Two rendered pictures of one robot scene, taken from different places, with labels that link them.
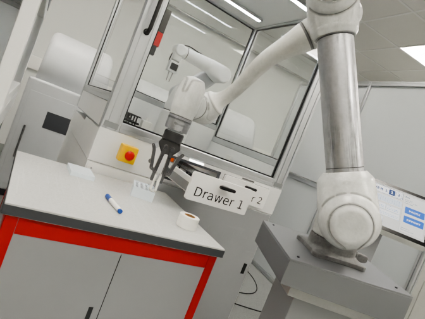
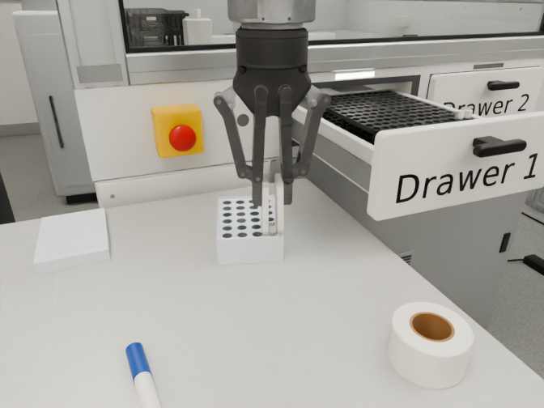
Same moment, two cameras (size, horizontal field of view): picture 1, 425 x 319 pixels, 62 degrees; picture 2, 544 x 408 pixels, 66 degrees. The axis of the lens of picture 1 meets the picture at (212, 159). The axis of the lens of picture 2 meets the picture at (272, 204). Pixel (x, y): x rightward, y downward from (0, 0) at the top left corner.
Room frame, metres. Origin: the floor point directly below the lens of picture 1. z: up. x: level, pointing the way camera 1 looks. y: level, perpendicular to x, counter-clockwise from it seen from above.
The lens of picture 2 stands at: (0.85, 0.10, 1.07)
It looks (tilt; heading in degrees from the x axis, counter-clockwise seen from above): 26 degrees down; 8
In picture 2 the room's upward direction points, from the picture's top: straight up
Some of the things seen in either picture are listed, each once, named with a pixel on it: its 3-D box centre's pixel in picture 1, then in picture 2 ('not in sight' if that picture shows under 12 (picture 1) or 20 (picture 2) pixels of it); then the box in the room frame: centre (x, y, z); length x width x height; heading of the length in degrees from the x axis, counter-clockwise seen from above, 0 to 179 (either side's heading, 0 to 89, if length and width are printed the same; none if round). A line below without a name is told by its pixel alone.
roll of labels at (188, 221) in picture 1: (188, 221); (427, 342); (1.16, 0.00, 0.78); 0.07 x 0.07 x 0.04
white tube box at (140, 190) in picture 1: (142, 190); (248, 227); (1.35, 0.21, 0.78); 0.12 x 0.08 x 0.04; 14
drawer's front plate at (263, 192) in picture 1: (244, 192); (485, 98); (1.80, -0.21, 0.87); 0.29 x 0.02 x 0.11; 119
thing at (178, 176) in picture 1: (198, 181); (377, 127); (1.58, 0.02, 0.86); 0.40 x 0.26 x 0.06; 29
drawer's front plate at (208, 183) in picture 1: (220, 193); (469, 162); (1.40, -0.08, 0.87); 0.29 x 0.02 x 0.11; 119
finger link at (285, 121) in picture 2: (167, 161); (285, 133); (1.32, 0.15, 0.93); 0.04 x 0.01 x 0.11; 14
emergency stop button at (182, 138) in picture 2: (129, 155); (181, 137); (1.44, 0.32, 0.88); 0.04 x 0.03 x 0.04; 119
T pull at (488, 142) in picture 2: (226, 188); (492, 145); (1.37, -0.09, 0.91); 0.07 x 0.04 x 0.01; 119
